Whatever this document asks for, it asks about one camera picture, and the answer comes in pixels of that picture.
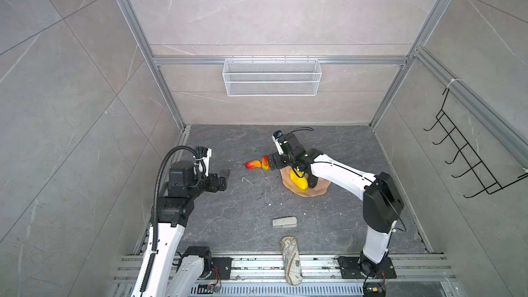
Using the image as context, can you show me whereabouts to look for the red yellow fake mango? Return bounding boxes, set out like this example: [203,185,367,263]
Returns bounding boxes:
[261,155,270,171]

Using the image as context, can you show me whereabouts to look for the red orange fake mango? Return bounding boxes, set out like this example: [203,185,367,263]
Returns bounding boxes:
[246,160,262,170]

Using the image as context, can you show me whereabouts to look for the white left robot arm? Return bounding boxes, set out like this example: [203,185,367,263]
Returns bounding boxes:
[129,161,230,296]

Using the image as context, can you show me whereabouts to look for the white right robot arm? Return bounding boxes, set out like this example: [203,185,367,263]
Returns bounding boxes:
[261,149,404,265]

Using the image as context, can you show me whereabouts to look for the beige small box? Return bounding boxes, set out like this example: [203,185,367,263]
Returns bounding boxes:
[272,217,298,228]

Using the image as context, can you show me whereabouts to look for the map print oval case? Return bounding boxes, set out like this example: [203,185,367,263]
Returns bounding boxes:
[281,236,303,286]

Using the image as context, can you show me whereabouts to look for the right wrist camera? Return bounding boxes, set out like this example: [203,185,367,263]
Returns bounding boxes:
[273,130,305,160]

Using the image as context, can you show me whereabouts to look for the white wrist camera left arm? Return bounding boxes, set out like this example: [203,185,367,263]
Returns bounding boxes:
[195,147,212,177]

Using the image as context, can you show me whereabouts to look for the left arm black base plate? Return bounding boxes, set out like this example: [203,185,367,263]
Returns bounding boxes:
[199,257,233,281]

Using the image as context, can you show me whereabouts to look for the white wire mesh basket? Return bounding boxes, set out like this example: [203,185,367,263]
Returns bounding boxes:
[222,58,323,97]

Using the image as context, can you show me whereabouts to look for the black corrugated cable conduit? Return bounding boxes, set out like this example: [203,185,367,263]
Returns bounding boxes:
[139,145,199,294]

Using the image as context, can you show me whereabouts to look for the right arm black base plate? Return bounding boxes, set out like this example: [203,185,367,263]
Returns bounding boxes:
[337,254,397,279]

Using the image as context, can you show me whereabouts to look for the aluminium rail frame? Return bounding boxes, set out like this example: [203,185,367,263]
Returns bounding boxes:
[109,253,459,297]

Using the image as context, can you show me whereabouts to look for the black wire hook rack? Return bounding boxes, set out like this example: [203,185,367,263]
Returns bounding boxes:
[423,88,527,199]

